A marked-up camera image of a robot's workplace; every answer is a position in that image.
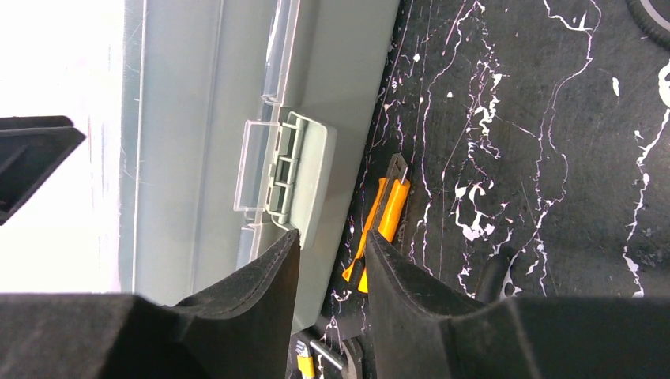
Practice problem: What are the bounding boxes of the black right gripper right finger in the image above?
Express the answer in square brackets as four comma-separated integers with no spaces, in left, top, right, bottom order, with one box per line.
[365,231,669,378]

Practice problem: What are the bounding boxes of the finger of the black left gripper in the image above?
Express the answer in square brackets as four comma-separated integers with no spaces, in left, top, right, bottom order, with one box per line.
[1,115,85,224]

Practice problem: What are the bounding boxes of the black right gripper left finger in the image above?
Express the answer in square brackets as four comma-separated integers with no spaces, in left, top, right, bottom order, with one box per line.
[1,231,300,378]

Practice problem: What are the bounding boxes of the green plastic tool box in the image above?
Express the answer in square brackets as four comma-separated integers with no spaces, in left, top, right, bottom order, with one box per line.
[118,1,399,331]

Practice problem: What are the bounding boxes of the small black hammer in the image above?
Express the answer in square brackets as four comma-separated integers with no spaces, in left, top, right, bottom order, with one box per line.
[295,334,363,378]

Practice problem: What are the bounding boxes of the orange utility knife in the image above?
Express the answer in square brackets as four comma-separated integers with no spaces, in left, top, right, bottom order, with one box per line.
[342,153,410,294]

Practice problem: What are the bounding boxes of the black marbled table mat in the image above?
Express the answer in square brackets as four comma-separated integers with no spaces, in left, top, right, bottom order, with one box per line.
[306,1,669,378]

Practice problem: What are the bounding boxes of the white filament spool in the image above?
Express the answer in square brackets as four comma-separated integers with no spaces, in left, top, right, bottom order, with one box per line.
[625,0,669,51]

